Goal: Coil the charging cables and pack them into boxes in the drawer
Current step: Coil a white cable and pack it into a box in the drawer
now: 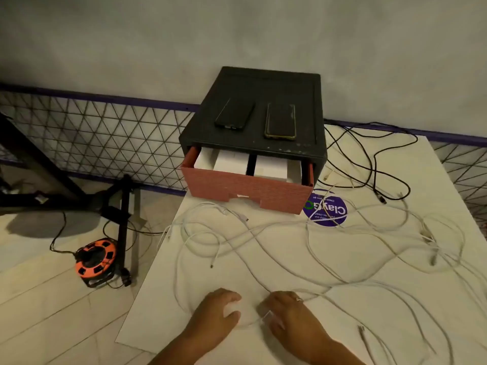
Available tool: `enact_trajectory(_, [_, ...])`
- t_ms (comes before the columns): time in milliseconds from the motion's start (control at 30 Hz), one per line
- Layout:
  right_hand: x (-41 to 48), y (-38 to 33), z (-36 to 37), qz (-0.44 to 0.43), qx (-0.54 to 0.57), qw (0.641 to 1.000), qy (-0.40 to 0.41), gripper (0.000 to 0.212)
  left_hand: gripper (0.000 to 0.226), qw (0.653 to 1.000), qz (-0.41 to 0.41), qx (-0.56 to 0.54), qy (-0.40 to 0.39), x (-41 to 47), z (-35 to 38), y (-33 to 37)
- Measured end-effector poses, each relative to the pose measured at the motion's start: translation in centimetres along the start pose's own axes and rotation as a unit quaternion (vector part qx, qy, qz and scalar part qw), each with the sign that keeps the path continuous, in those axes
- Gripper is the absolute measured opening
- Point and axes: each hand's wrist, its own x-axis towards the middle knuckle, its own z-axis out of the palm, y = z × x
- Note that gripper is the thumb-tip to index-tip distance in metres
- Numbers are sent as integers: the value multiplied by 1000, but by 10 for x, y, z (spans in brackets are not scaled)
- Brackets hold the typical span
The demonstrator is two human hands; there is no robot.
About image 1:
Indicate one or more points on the person's left hand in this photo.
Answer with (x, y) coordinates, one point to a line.
(213, 319)

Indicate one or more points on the person's right hand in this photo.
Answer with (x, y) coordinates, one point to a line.
(296, 323)

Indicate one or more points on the person's right thumb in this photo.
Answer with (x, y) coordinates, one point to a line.
(277, 323)

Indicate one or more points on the person's left thumb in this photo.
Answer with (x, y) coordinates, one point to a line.
(233, 319)

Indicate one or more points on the person's right forearm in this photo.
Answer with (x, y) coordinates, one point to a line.
(334, 355)

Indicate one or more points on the person's left forearm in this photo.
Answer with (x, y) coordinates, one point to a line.
(178, 351)

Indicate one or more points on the round purple sticker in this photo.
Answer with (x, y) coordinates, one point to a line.
(327, 210)

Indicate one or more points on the red brick-pattern drawer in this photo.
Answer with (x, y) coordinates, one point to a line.
(247, 191)

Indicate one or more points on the white box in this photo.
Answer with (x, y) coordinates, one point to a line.
(276, 169)
(224, 161)

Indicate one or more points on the smartphone with gold case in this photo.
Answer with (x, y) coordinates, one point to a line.
(280, 120)

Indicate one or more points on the black smartphone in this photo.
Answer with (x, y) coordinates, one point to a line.
(234, 113)

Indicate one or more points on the black drawer cabinet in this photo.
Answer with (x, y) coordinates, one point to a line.
(266, 91)

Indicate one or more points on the black stand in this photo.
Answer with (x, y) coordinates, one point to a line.
(49, 178)

